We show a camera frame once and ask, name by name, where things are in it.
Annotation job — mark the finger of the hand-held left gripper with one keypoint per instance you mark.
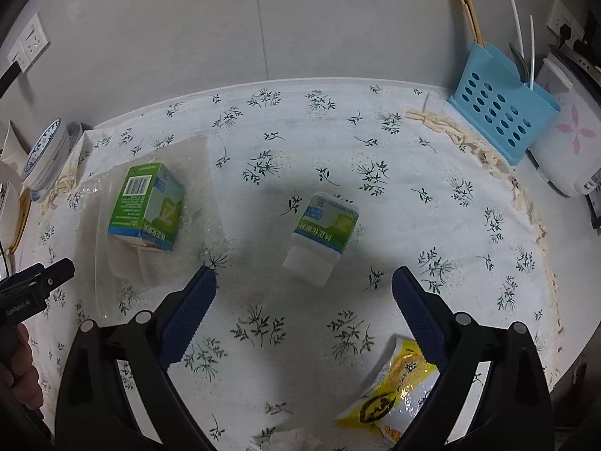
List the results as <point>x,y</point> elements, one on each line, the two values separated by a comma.
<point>21,278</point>
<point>56,273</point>

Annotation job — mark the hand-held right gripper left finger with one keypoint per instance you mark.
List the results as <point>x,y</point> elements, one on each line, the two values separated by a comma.
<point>188,319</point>

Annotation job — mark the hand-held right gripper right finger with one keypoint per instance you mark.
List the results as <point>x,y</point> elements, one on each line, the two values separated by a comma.
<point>420,324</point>

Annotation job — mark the yellow snack packet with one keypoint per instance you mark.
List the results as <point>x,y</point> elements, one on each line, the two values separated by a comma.
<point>375,404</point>

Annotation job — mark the clear plastic bag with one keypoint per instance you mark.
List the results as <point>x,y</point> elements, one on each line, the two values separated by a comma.
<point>197,225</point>

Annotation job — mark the large green milk carton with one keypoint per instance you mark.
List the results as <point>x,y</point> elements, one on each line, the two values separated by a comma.
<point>141,202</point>

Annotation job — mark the white bottle green label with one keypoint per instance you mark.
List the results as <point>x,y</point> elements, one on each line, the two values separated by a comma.
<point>324,225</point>

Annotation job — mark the white wrapper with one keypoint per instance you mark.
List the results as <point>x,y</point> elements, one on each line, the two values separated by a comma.
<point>291,441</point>

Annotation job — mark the person's left hand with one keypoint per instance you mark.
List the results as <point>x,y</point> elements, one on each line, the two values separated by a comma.
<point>21,366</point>

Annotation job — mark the wooden coaster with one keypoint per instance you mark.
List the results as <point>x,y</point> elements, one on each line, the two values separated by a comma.
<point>23,216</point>

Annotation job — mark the blue white porcelain bowl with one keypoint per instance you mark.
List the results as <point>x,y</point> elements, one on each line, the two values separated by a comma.
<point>44,155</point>

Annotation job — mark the white jug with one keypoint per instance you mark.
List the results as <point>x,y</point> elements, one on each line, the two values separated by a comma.
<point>11,145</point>

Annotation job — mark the blue white porcelain dish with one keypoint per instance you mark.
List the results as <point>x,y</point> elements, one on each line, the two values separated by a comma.
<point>75,131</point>

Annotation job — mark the black charger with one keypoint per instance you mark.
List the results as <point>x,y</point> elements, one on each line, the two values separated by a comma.
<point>10,77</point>

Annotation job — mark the black countertop oven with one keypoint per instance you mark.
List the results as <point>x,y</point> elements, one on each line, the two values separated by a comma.
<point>596,211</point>

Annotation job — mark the white floral tablecloth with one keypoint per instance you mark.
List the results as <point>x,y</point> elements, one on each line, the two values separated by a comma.
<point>291,127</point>

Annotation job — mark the blue utensil holder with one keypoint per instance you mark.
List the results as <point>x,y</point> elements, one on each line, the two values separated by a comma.
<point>497,112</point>

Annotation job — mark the white rice cooker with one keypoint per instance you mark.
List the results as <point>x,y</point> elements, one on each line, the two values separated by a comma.
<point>563,150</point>

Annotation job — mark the metal spoon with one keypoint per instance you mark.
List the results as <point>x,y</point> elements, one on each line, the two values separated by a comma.
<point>519,61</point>

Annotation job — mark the white plastic stick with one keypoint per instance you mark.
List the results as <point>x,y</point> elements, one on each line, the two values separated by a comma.
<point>532,51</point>
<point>517,23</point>

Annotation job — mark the black plug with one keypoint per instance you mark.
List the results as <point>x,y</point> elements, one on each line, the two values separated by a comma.
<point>567,32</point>

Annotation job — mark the white wall socket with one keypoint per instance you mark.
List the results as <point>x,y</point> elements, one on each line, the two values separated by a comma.
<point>34,35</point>
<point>19,54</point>
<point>558,11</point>

